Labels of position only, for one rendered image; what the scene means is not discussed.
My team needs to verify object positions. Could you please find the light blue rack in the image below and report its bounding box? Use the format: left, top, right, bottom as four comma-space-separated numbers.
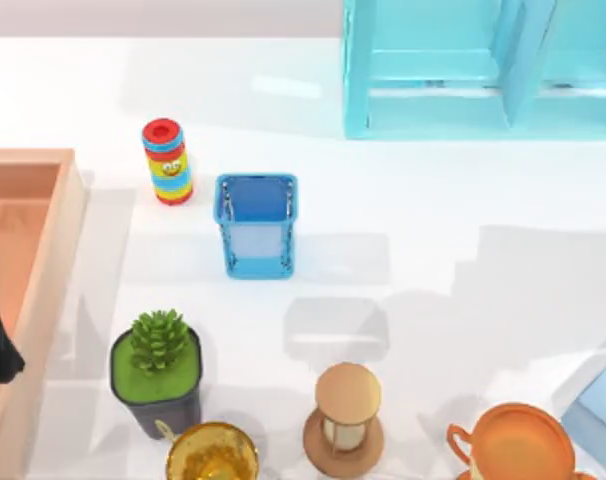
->
341, 0, 606, 142

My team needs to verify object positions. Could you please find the light blue book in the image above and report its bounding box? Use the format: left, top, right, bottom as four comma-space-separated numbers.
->
560, 349, 606, 478

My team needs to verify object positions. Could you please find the wooden hourglass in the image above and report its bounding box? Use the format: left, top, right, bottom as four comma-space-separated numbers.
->
302, 363, 386, 475

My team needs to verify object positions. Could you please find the orange trophy cup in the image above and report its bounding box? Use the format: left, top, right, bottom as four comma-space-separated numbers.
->
446, 402, 599, 480

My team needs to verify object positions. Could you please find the stack of coloured rings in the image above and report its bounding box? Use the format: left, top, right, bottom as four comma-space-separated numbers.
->
141, 117, 196, 208

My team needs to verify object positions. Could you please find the green plant in dark pot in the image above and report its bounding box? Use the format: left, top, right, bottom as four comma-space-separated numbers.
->
109, 308, 205, 442

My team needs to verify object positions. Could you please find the gold trophy cup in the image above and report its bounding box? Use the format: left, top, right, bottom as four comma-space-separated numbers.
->
155, 419, 261, 480

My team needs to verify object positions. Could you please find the shallow salmon box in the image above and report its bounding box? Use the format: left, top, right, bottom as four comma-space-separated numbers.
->
0, 147, 90, 480

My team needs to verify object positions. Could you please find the blue basket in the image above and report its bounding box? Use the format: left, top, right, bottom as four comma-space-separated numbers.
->
214, 172, 299, 281

